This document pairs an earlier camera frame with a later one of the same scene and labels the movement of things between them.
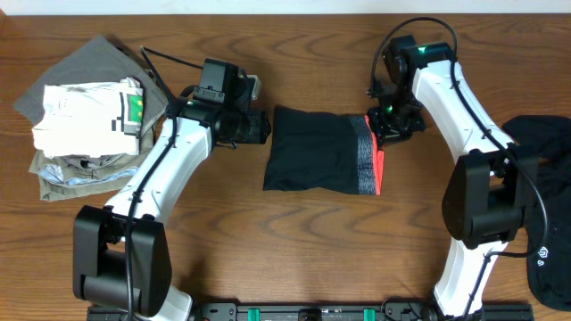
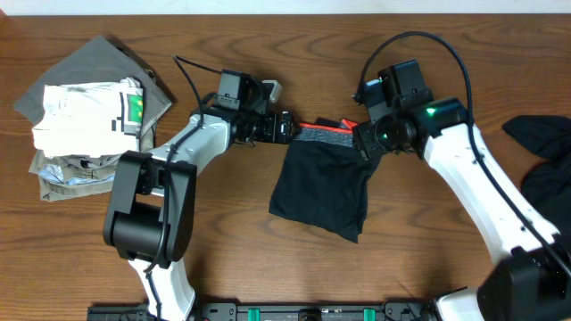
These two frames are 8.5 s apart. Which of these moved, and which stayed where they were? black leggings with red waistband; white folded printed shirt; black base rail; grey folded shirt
Moved: black leggings with red waistband
Stayed: grey folded shirt; white folded printed shirt; black base rail
